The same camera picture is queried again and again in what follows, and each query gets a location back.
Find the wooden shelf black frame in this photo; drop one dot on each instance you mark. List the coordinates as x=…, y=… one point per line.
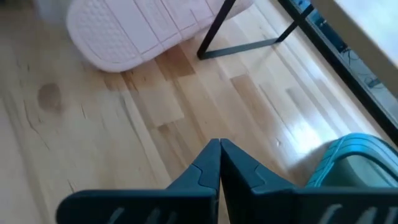
x=367, y=21

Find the green rubber slide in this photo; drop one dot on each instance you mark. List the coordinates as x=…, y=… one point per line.
x=351, y=146

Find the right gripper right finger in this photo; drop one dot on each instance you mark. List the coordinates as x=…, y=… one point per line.
x=280, y=205

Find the pink rubber slide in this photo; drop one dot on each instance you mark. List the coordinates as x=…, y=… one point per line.
x=124, y=31

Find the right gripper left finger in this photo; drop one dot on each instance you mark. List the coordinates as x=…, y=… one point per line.
x=140, y=205

